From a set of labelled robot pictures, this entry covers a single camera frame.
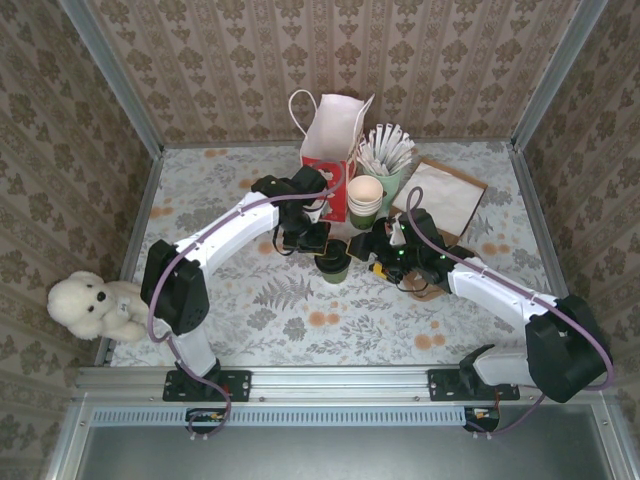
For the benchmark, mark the black plastic cup lid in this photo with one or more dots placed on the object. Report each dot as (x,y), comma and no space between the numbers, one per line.
(332,250)

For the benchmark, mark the green paper coffee cup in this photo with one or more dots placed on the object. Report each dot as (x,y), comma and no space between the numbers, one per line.
(336,274)

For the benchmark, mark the brown pulp cup carrier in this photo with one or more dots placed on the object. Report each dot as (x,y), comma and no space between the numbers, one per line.
(425,292)

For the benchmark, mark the red white paper gift bag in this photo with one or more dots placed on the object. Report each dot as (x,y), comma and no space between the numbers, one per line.
(332,120)

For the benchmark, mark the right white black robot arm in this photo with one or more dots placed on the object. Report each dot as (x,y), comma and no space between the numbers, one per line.
(500,290)

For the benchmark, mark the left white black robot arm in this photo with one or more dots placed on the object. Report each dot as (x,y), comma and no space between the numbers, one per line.
(235,225)

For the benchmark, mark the floral tablecloth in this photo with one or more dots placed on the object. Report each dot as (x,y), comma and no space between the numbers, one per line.
(390,325)

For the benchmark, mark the stack of paper cups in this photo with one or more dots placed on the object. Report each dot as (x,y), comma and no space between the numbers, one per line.
(365,192)

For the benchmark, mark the white napkin stack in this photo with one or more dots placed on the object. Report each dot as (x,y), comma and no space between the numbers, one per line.
(445,200)

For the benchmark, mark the mint green holder cup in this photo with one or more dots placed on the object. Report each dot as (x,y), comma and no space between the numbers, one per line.
(391,187)

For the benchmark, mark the bundle of white wrapped stirrers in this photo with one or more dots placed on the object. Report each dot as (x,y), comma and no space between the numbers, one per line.
(390,147)

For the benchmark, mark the grey metal sheet panel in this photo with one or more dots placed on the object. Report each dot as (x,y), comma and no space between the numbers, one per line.
(325,455)

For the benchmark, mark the white teddy bear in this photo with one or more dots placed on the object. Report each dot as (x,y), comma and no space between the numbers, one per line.
(80,305)

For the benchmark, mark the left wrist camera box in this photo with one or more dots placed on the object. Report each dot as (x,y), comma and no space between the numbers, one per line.
(320,210)

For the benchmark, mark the long aluminium mounting rail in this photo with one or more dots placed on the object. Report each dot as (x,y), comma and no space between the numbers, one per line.
(340,382)

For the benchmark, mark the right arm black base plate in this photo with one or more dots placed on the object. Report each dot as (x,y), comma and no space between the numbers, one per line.
(440,385)

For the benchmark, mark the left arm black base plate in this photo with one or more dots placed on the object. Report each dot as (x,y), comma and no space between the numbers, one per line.
(240,385)

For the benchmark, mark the aluminium frame post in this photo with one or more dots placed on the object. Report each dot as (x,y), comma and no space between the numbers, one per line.
(557,75)
(118,85)

